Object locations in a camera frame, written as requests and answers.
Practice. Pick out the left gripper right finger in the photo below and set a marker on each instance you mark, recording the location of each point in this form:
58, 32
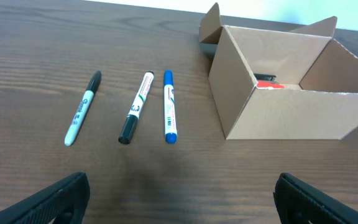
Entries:
300, 203

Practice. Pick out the blue whiteboard marker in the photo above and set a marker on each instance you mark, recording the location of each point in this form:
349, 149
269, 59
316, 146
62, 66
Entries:
169, 108

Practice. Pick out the red black stapler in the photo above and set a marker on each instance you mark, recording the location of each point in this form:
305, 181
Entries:
267, 81

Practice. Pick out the open cardboard box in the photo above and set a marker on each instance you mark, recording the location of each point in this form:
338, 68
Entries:
320, 76

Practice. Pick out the black cap Sharpie marker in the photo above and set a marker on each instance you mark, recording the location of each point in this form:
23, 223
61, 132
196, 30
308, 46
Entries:
82, 109

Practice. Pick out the black whiteboard marker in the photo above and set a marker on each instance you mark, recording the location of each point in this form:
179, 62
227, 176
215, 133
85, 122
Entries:
132, 118

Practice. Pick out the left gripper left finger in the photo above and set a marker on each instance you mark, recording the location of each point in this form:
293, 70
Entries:
62, 202

